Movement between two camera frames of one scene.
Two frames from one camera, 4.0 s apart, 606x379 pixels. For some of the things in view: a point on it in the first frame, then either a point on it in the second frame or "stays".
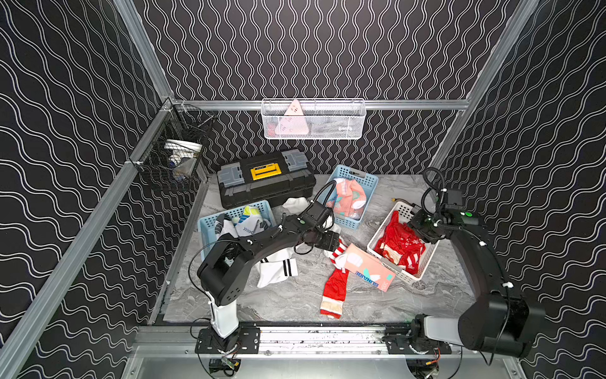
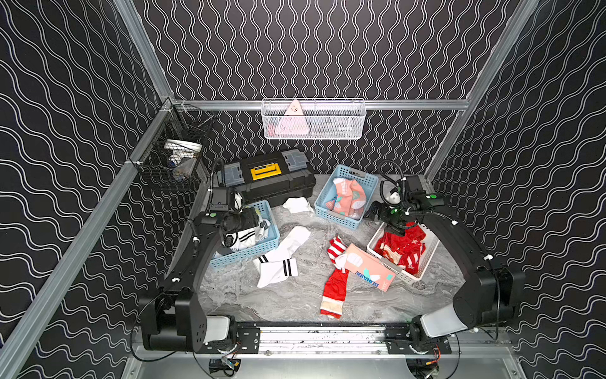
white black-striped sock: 277,267 stays
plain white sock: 296,205 stays
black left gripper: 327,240 to 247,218
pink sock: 368,267 stays
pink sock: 350,199 stays
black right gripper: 415,223 to 383,208
